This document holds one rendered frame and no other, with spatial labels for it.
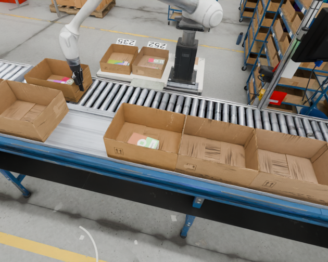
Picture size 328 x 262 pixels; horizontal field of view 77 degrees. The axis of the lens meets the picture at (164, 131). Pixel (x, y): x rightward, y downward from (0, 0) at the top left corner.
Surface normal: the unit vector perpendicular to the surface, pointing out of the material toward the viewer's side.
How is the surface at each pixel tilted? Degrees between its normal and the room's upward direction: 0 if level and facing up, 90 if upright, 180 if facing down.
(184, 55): 90
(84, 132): 0
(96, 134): 0
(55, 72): 89
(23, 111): 1
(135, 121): 89
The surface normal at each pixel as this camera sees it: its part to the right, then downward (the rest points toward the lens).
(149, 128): 0.06, -0.67
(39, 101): -0.22, 0.71
